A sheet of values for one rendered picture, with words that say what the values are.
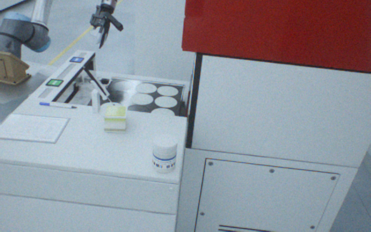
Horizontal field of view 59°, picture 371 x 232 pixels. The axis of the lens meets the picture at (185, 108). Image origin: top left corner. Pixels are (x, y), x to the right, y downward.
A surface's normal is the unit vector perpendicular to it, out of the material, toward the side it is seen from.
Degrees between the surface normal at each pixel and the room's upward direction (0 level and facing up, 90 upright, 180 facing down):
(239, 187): 90
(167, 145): 0
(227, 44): 90
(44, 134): 0
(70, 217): 90
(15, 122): 0
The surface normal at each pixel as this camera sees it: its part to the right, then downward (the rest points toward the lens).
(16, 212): -0.07, 0.50
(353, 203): 0.09, -0.86
